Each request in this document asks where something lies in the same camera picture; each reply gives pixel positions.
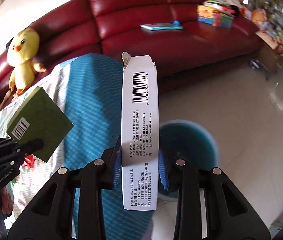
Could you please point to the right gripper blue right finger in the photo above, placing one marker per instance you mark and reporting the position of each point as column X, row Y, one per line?
column 162, row 168

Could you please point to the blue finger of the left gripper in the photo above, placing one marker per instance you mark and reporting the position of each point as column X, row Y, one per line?
column 29, row 148

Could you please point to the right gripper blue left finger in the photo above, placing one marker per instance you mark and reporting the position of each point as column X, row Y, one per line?
column 117, row 164

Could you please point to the green cardboard box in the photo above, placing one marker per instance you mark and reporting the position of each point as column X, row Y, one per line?
column 39, row 118

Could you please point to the white green medicine box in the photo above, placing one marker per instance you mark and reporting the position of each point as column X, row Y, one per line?
column 140, row 133

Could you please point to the red yellow snack bag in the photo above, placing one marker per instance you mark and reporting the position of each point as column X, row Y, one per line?
column 29, row 161

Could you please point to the blue grey trash bucket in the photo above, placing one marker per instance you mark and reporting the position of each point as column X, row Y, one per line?
column 187, row 140

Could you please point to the person's left hand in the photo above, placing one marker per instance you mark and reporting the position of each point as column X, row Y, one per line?
column 6, row 202

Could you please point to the patterned blue beige tablecloth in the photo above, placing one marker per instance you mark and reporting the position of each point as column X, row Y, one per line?
column 88, row 89

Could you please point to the yellow chick plush toy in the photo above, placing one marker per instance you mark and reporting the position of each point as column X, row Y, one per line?
column 21, row 52

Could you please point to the small striped ball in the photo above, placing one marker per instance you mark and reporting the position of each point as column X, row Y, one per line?
column 254, row 64

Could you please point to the blue book on sofa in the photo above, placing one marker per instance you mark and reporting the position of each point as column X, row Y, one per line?
column 162, row 26

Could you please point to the red leather sofa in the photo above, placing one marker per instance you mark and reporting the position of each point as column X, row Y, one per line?
column 184, row 49

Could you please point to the wooden side cabinet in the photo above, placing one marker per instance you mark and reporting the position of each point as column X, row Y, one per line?
column 270, row 53

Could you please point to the colourful toy stack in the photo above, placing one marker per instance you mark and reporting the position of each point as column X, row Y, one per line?
column 218, row 13

